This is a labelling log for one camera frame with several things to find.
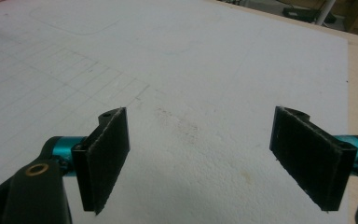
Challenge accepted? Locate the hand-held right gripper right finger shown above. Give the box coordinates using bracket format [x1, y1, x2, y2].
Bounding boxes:
[269, 105, 358, 212]

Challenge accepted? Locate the black flat device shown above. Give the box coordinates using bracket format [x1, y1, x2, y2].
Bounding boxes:
[282, 7, 337, 24]

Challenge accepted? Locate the white foam mat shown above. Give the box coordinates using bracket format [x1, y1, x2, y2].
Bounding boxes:
[0, 0, 350, 224]

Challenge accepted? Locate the white metal stand leg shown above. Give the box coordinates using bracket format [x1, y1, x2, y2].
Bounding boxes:
[315, 0, 337, 26]

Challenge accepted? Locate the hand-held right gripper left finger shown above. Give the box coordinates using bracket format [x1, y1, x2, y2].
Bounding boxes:
[41, 106, 131, 216]

